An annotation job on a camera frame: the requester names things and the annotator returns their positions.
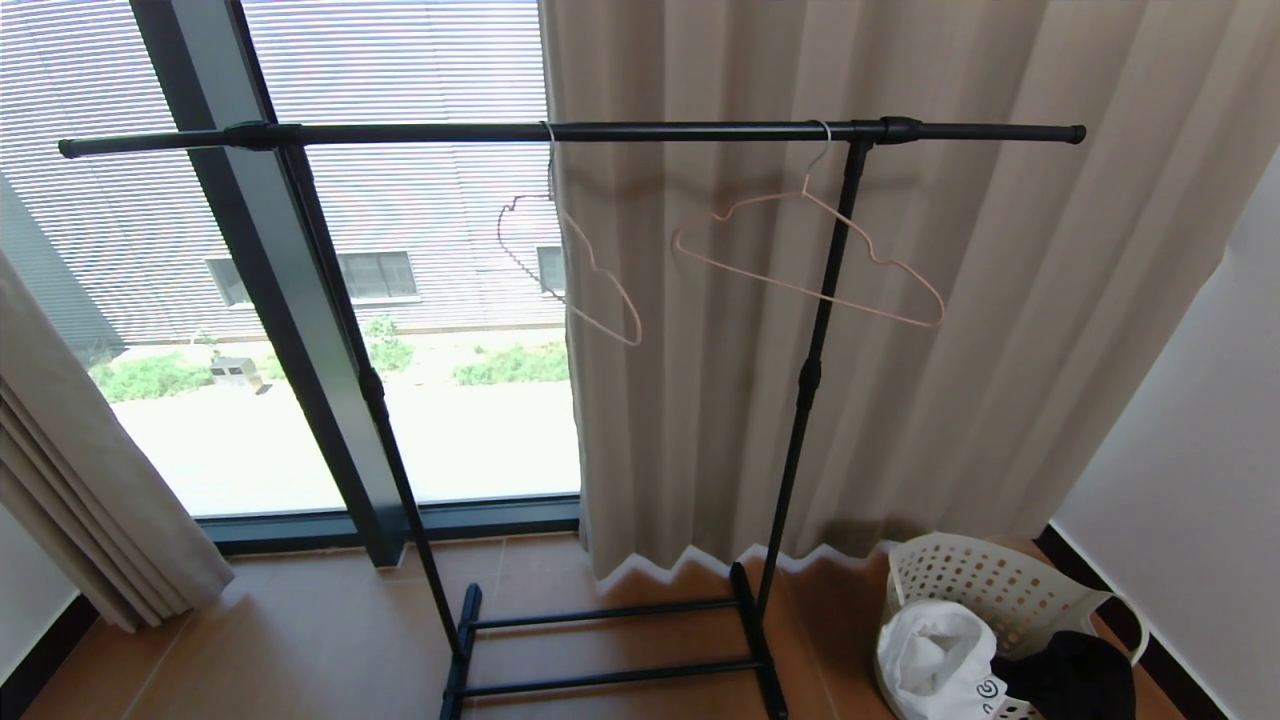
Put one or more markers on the pink clothes hanger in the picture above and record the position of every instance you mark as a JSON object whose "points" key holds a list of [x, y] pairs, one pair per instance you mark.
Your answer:
{"points": [[806, 193], [636, 338]]}

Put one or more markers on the white printed t-shirt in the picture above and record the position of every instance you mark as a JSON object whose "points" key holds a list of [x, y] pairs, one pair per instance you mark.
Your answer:
{"points": [[935, 660]]}

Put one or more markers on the black clothes rack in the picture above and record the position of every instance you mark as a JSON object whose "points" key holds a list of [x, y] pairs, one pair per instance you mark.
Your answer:
{"points": [[400, 133]]}

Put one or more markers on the white laundry basket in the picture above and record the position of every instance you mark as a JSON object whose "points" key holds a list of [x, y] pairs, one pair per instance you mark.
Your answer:
{"points": [[1000, 585]]}

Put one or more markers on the beige curtain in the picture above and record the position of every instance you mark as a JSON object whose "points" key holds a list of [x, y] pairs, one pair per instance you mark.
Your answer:
{"points": [[900, 350], [90, 500]]}

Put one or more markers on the window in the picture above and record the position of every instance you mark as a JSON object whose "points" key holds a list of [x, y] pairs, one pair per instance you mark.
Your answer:
{"points": [[430, 200]]}

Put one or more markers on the black garment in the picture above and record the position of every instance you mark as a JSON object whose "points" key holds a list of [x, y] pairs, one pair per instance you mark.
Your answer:
{"points": [[1075, 680]]}

